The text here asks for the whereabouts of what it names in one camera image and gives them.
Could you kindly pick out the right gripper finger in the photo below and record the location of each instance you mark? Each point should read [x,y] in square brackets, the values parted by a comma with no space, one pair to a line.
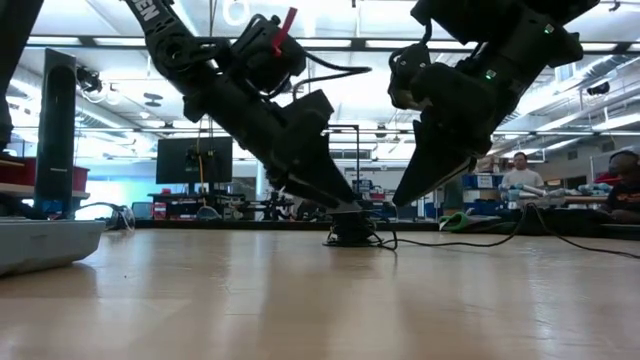
[462,170]
[430,165]

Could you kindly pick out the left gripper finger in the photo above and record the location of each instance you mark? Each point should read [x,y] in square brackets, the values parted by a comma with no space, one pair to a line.
[345,209]
[320,175]

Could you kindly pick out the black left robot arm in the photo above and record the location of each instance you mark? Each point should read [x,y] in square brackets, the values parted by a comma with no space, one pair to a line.
[225,95]

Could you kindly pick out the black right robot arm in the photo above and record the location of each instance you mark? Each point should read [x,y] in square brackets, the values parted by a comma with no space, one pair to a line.
[525,30]

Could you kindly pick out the blue storage bin row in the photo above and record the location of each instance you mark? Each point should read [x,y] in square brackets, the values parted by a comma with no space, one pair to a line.
[480,207]

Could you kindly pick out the grey green work glove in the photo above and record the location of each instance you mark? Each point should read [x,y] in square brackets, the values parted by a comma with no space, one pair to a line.
[452,222]

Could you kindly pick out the black tripod rig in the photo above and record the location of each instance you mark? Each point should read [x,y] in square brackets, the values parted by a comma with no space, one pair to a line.
[275,205]

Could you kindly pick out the person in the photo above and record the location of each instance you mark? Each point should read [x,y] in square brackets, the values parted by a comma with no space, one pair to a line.
[522,177]
[625,195]

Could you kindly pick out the black overhead beam with lights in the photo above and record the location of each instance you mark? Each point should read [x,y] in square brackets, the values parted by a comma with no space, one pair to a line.
[357,44]

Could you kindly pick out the ceiling air vent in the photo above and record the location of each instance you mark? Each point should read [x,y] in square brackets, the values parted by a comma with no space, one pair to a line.
[567,72]

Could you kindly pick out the black monitor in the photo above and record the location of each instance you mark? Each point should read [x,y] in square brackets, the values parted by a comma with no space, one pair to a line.
[175,165]

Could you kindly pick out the black equipment desk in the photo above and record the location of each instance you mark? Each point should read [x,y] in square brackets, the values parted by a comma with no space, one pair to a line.
[175,205]

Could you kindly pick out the red plastic bin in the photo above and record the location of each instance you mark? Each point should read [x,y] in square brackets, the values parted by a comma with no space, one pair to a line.
[17,172]
[81,179]

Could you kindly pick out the grey plastic tray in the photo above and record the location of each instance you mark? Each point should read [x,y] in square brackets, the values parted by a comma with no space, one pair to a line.
[45,245]

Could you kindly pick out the wooden shelf board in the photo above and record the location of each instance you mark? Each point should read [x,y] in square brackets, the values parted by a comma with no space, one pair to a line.
[15,190]

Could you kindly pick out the black ceiling camera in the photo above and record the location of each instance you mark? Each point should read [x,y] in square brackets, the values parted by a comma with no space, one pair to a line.
[89,79]

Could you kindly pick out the black upright frame post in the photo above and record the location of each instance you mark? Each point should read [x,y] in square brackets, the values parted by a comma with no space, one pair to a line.
[55,150]

